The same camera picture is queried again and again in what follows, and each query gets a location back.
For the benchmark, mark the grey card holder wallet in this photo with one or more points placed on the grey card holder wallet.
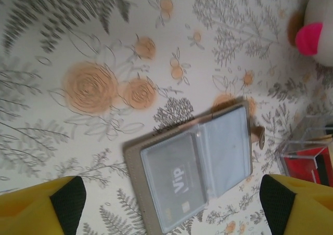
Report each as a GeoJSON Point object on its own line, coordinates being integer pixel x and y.
{"type": "Point", "coordinates": [226, 146]}

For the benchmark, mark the black VIP card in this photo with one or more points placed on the black VIP card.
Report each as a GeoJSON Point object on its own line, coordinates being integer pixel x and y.
{"type": "Point", "coordinates": [177, 183]}

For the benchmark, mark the pink striped plush toy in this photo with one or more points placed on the pink striped plush toy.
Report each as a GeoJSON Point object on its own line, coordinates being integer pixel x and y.
{"type": "Point", "coordinates": [317, 14]}

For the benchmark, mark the red card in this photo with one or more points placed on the red card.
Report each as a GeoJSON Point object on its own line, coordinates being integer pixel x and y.
{"type": "Point", "coordinates": [299, 162]}

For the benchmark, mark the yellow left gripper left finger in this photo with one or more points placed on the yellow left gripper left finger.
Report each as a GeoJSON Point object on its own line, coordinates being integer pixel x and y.
{"type": "Point", "coordinates": [26, 211]}

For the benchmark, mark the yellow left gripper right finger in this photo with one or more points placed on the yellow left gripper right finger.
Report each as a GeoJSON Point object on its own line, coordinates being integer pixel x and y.
{"type": "Point", "coordinates": [307, 209]}

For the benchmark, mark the clear acrylic box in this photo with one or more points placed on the clear acrylic box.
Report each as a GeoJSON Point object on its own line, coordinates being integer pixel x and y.
{"type": "Point", "coordinates": [299, 141]}

